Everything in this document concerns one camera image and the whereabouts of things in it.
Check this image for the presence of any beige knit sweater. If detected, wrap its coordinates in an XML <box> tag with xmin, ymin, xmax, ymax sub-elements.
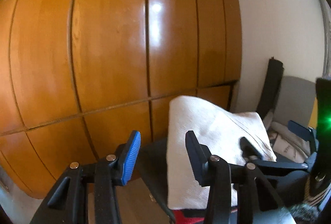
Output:
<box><xmin>167</xmin><ymin>96</ymin><xmax>277</xmax><ymax>210</ymax></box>

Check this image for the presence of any multicolour fabric armchair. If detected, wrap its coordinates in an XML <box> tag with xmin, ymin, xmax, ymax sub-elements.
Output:
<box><xmin>256</xmin><ymin>56</ymin><xmax>320</xmax><ymax>163</ymax></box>

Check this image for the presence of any red garment pile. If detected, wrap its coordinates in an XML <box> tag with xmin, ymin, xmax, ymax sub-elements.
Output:
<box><xmin>172</xmin><ymin>207</ymin><xmax>237</xmax><ymax>224</ymax></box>

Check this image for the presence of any wooden wardrobe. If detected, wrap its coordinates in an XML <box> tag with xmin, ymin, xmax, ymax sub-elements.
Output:
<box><xmin>1</xmin><ymin>0</ymin><xmax>242</xmax><ymax>199</ymax></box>

